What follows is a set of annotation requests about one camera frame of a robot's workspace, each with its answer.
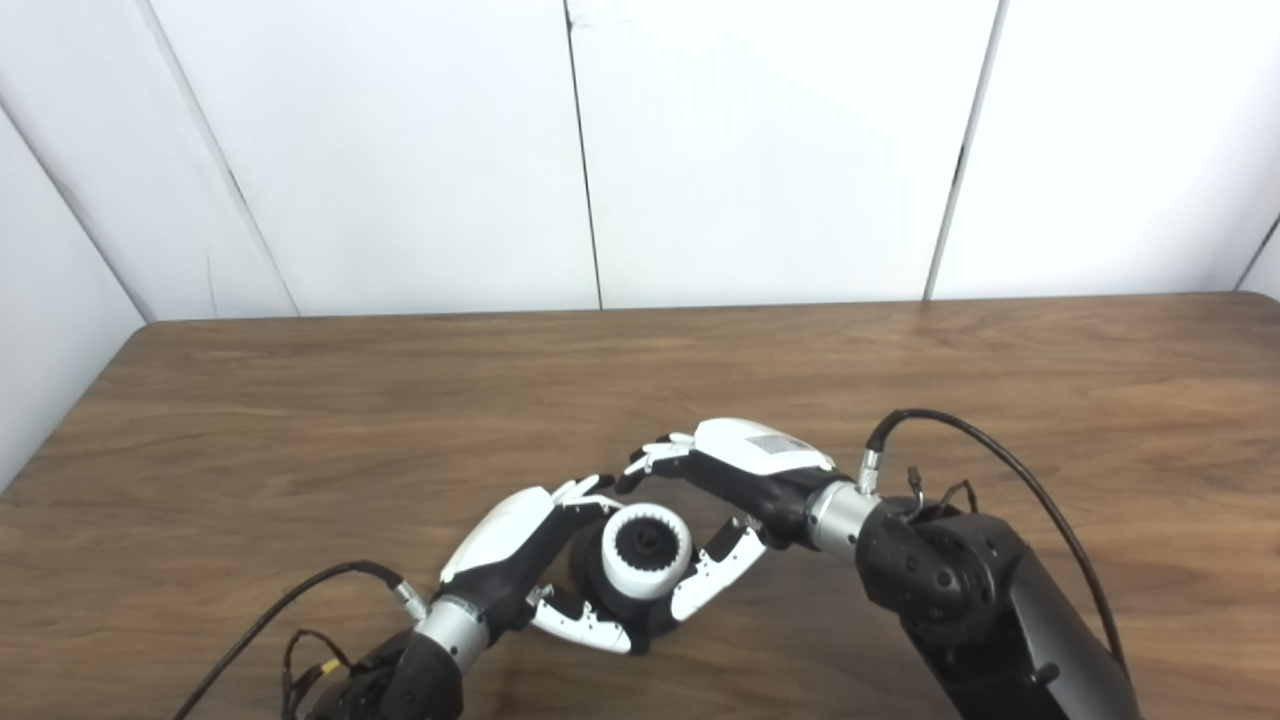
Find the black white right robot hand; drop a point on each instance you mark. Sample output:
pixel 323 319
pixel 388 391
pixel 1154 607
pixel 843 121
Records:
pixel 760 455

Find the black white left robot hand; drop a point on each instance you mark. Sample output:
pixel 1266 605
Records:
pixel 500 535

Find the round black plastic part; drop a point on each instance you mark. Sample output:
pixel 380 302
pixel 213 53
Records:
pixel 642 543

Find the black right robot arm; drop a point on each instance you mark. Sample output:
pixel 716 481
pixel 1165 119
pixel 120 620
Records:
pixel 980 600

